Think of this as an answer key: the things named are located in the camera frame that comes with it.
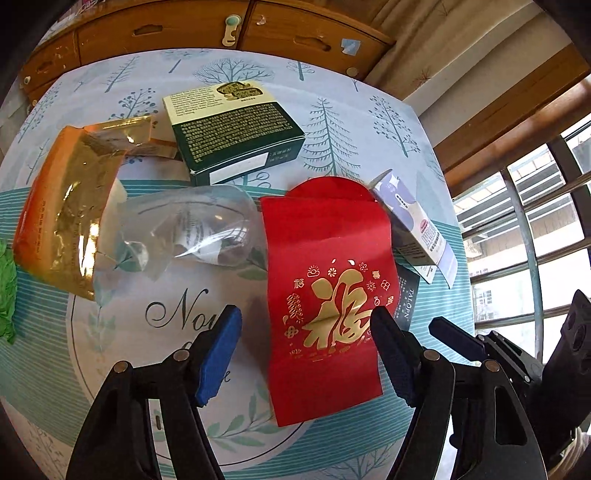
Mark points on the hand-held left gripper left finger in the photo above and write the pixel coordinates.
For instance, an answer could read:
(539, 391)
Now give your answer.
(219, 355)

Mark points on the black card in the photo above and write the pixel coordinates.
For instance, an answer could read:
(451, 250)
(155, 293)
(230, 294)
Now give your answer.
(408, 295)

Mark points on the blue sticker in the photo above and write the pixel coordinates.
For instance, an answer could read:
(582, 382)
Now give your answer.
(351, 46)

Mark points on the white purple small box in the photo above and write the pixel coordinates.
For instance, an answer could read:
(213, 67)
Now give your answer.
(415, 221)

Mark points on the orange foil pouch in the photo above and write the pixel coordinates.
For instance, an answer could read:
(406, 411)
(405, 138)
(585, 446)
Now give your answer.
(60, 217)

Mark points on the metal window grille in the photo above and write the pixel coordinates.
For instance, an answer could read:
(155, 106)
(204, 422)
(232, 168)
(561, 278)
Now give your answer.
(526, 230)

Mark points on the red envelope with gold print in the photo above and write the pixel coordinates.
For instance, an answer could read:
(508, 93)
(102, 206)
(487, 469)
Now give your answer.
(323, 240)

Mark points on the cream green drawer lock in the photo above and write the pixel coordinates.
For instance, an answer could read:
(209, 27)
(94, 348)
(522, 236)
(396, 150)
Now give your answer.
(231, 27)

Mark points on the wooden dresser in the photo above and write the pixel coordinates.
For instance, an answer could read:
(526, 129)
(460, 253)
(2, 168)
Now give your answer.
(161, 23)

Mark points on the dark green cardboard box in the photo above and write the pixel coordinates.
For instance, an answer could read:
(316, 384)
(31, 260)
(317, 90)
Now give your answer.
(231, 134)

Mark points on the green crumpled paper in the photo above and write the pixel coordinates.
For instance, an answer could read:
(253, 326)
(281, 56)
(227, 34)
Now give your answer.
(5, 295)

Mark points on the teal striped table runner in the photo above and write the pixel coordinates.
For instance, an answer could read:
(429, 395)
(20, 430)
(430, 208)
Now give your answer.
(46, 364)

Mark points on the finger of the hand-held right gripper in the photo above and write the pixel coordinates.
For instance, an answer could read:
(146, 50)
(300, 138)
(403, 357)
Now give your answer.
(455, 334)

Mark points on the wooden window frame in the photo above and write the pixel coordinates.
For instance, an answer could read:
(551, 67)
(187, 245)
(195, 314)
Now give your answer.
(508, 120)

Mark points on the beige curtain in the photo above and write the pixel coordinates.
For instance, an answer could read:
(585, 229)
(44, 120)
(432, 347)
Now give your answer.
(452, 41)

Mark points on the clear plastic container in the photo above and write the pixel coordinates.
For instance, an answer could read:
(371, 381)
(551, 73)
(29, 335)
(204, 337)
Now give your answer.
(198, 221)

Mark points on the tree print tablecloth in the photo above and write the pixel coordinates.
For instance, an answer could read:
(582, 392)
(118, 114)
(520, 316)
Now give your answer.
(323, 92)

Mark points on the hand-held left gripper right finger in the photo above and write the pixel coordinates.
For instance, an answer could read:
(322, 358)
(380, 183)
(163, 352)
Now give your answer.
(392, 357)

